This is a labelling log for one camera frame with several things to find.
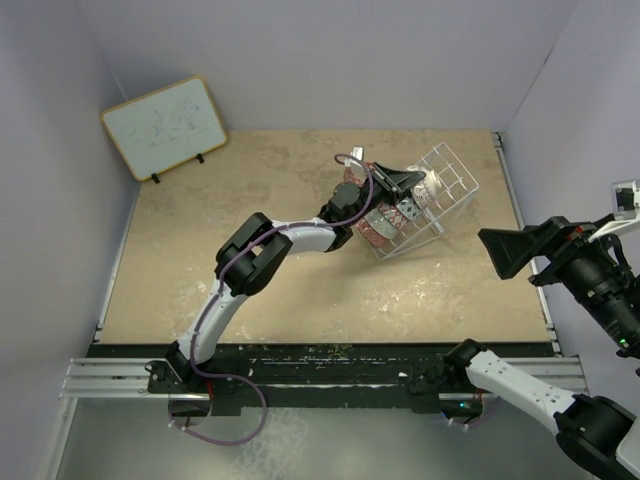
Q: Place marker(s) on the black floral bowl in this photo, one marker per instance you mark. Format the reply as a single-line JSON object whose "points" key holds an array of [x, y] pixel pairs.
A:
{"points": [[370, 234]]}

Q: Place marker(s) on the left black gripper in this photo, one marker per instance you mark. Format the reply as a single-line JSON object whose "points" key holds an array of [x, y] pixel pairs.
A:
{"points": [[395, 181]]}

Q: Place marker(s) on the white dry-erase board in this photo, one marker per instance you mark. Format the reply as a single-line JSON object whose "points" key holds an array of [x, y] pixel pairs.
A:
{"points": [[165, 128]]}

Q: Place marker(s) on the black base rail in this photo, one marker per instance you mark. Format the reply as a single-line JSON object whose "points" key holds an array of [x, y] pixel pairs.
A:
{"points": [[338, 375]]}

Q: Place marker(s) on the red patterned bowl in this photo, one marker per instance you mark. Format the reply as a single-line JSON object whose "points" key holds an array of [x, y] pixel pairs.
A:
{"points": [[355, 173]]}

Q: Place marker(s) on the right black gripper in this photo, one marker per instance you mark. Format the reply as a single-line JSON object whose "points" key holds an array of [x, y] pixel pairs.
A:
{"points": [[555, 237]]}

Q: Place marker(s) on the white green-spoked bowl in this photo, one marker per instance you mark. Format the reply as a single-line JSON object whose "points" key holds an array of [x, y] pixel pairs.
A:
{"points": [[381, 225]]}

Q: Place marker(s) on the white wire dish rack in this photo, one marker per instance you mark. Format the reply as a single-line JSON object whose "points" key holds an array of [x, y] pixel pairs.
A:
{"points": [[458, 190]]}

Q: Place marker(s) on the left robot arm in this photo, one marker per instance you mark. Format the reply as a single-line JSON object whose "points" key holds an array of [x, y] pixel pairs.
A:
{"points": [[250, 258]]}

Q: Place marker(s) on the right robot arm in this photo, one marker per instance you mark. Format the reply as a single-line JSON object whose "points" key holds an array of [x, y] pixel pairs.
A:
{"points": [[595, 432]]}

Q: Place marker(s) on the aluminium extrusion rail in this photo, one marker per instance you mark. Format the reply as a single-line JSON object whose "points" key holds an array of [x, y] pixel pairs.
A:
{"points": [[107, 378]]}

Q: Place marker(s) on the light blue patterned bowl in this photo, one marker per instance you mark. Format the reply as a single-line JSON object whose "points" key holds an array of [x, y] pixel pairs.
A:
{"points": [[409, 209]]}

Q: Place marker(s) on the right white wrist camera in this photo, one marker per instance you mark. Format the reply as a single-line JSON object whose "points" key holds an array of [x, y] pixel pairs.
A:
{"points": [[625, 211]]}

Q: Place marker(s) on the white black-spoked bowl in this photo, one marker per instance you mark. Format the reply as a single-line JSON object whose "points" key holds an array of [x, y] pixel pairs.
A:
{"points": [[427, 189]]}

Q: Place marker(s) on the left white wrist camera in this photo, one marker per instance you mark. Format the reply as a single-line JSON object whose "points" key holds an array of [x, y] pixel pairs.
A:
{"points": [[358, 152]]}

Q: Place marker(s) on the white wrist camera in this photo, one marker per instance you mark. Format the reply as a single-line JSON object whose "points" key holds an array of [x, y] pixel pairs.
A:
{"points": [[625, 211], [358, 152]]}

